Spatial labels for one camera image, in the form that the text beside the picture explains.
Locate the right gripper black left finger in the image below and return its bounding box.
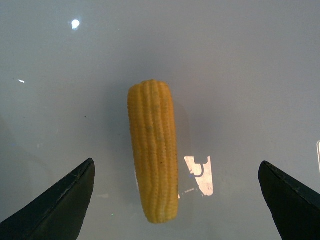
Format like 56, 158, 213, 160
0, 158, 95, 240

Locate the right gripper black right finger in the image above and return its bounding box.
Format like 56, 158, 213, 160
258, 161, 320, 240

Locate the yellow corn cob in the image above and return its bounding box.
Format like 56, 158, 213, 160
127, 79, 179, 224

